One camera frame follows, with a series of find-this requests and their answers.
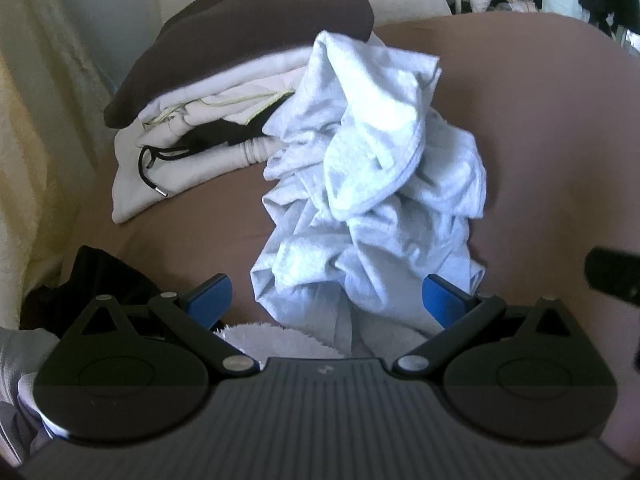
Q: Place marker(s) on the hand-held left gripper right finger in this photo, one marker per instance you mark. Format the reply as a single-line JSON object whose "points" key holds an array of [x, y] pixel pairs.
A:
{"points": [[442, 305]]}

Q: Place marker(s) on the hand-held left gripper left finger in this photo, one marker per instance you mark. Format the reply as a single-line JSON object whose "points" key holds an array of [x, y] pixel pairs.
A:
{"points": [[210, 299]]}

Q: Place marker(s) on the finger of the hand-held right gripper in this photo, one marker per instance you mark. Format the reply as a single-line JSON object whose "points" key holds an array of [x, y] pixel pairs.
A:
{"points": [[615, 272]]}

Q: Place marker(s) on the light grey garment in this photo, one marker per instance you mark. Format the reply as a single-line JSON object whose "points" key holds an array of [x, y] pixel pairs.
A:
{"points": [[370, 160]]}

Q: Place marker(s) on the white terry towel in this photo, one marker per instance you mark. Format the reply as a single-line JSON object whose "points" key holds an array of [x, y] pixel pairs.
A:
{"points": [[280, 340]]}

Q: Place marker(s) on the dark cloth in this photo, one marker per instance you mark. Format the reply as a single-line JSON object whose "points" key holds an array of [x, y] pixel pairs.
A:
{"points": [[100, 270]]}

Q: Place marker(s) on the cream folded hoodie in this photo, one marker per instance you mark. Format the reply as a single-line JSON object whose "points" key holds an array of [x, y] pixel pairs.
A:
{"points": [[150, 185]]}

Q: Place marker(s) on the brown bed sheet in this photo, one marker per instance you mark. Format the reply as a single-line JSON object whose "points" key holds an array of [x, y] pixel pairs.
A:
{"points": [[550, 135]]}

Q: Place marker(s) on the white ribbed cloth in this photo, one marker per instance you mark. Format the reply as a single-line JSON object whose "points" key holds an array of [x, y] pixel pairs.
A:
{"points": [[20, 355]]}

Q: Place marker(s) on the cream curtain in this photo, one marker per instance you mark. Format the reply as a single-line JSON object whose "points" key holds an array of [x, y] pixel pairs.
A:
{"points": [[30, 160]]}

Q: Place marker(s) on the dark brown folded garment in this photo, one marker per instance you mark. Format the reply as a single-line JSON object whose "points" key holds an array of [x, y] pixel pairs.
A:
{"points": [[260, 25]]}

